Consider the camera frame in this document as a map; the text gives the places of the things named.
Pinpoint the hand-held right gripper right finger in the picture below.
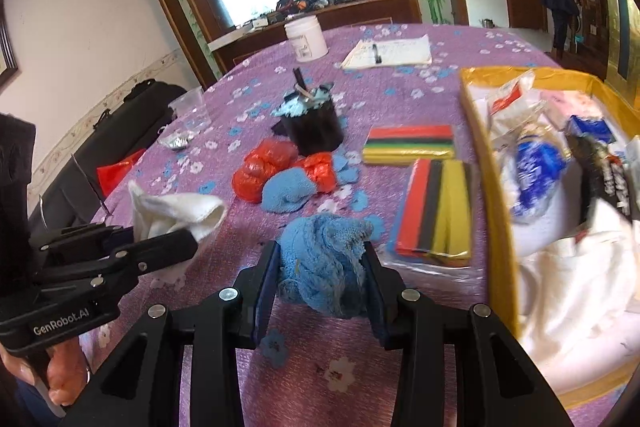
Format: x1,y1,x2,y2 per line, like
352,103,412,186
362,239,576,427

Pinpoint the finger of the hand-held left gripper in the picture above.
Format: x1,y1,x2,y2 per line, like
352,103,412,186
30,226,137,259
107,229,199,281

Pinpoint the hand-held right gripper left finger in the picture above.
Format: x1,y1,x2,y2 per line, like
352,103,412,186
59,239,281,427

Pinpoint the white cotton cloth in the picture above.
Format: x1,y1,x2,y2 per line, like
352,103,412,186
127,179,229,288

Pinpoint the blue lace cloth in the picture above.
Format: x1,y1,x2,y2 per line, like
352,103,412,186
277,213,375,320

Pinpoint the yellow-rimmed cardboard box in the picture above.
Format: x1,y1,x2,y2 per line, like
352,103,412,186
459,67,640,408

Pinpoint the person's left hand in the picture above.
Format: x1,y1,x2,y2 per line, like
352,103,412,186
0,337,93,407

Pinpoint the flat red plastic bag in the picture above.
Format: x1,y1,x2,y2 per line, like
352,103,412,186
96,149,146,198

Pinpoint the striped sponge cloth pack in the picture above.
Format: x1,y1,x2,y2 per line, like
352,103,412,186
392,158,476,269
362,124,457,166

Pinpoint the small blue terry cloth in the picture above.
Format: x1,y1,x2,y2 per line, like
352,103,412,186
262,168,321,214

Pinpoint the crumpled foil wrapper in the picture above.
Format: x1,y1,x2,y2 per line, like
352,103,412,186
159,129,197,152

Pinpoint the large red plastic bag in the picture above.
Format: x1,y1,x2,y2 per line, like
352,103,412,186
232,139,299,202

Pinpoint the black case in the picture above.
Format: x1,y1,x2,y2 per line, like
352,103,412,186
27,79,194,233

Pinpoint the small red plastic bag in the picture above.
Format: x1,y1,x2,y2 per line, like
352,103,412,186
301,153,337,194

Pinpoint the clear plastic cup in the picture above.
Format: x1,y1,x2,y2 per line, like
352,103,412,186
169,87,211,132

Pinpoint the black cup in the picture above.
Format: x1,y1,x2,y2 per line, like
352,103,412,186
277,94,346,158

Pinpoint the light blue crumpled scrap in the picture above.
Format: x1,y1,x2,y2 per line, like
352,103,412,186
271,82,335,118

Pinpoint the large white cloth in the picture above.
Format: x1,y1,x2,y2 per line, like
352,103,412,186
517,197,640,397

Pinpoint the purple floral tablecloth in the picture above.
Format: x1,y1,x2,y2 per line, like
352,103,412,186
80,23,640,427

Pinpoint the blue and white plastic pack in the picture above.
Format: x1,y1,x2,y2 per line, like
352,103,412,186
510,129,572,218

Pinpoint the red and white packet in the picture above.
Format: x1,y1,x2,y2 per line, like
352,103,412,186
487,69,539,142

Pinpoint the open paper notebook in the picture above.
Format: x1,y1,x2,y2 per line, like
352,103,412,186
341,34,432,70

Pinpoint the white plastic jar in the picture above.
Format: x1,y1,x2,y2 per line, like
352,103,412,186
284,17,329,62

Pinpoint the dark cloth with white print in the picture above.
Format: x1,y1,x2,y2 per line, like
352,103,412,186
574,134,639,229

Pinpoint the blue tissue pack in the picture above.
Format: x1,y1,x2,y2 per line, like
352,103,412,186
565,114,617,144

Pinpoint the pink tissue pack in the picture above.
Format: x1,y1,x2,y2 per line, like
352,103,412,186
542,89,604,130

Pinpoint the wooden stair railing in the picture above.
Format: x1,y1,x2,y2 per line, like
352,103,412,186
565,0,609,58

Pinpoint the gold pillar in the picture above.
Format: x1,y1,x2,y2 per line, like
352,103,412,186
596,0,640,94

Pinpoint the dark wall picture frame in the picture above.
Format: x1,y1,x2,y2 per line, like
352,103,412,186
0,0,21,88

